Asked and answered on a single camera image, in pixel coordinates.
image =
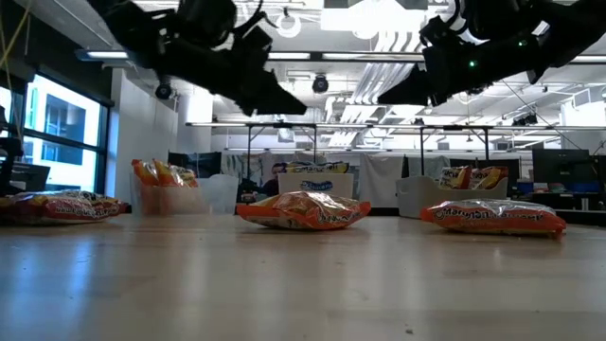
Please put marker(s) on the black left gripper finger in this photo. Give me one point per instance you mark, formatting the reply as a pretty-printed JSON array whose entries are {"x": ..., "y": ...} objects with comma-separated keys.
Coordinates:
[{"x": 270, "y": 102}]

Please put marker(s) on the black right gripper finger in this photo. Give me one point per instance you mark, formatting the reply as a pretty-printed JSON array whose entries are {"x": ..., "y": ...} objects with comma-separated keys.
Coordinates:
[{"x": 407, "y": 92}]

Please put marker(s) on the blue Maruchan noodle pack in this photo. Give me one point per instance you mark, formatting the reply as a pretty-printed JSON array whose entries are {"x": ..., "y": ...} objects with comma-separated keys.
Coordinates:
[{"x": 317, "y": 167}]

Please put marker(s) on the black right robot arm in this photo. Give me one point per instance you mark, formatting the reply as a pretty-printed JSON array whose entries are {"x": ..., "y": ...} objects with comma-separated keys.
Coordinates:
[{"x": 568, "y": 23}]

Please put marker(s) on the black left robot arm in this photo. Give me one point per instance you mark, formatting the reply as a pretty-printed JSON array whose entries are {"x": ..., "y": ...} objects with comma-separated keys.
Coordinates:
[{"x": 128, "y": 23}]

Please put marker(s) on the red orange Maruchan noodle pack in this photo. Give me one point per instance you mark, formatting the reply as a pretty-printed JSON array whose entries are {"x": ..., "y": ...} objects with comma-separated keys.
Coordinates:
[{"x": 61, "y": 208}]

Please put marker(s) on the white hanging cloth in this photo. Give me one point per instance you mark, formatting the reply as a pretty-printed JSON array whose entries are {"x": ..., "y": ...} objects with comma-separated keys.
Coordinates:
[
  {"x": 379, "y": 180},
  {"x": 246, "y": 166}
]

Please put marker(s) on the person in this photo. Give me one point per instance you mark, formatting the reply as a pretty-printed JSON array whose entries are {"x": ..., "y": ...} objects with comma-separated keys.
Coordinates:
[{"x": 277, "y": 173}]

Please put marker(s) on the grey hanging cloth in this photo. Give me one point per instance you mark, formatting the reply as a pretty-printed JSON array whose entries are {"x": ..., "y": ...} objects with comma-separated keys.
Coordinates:
[{"x": 426, "y": 166}]

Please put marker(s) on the round white pendant lamp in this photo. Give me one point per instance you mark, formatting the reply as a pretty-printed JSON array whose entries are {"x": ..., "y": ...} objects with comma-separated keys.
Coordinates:
[{"x": 289, "y": 26}]

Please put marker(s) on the black ceiling spotlight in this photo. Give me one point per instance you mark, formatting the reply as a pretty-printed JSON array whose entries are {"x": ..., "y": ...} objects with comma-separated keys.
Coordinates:
[{"x": 525, "y": 119}]

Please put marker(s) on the ceiling light strip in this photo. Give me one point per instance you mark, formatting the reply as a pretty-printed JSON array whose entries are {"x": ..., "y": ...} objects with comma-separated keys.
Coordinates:
[{"x": 106, "y": 55}]

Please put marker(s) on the grey plastic bin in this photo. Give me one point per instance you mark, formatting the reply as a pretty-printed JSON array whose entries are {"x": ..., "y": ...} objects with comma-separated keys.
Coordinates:
[{"x": 416, "y": 199}]

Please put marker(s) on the clear plastic bin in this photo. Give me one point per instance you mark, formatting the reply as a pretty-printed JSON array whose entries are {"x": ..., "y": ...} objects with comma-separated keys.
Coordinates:
[{"x": 218, "y": 196}]

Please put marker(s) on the white plastic bin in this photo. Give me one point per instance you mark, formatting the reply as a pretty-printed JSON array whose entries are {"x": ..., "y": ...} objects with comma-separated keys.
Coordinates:
[{"x": 341, "y": 184}]

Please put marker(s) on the large glass window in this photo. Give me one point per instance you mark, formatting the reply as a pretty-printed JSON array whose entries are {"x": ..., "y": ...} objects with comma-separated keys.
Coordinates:
[{"x": 61, "y": 118}]

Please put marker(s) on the dark background desk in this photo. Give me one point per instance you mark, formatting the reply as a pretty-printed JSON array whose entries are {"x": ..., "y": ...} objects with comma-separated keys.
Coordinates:
[{"x": 568, "y": 201}]

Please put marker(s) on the black metal rack frame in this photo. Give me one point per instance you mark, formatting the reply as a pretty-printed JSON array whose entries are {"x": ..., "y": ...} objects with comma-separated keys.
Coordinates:
[{"x": 227, "y": 124}]

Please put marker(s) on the round black ceiling camera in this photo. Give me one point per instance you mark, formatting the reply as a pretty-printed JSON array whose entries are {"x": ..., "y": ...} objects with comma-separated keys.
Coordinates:
[
  {"x": 163, "y": 90},
  {"x": 320, "y": 84}
]

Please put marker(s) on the black aluminium table frame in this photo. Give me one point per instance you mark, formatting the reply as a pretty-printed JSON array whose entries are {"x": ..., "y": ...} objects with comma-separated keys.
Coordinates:
[{"x": 379, "y": 211}]

